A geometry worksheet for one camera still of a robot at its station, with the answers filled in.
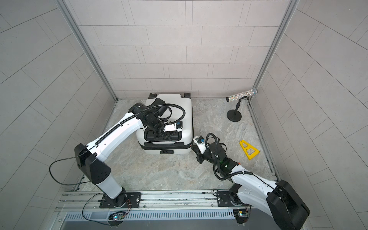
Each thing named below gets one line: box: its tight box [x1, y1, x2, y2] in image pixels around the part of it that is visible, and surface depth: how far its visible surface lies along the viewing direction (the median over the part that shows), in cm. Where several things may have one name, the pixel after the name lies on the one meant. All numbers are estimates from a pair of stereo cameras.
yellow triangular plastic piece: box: [239, 139, 261, 161], surface depth 90 cm
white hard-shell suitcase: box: [136, 92, 194, 155], surface depth 74 cm
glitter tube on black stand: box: [226, 88, 258, 123], surface depth 93 cm
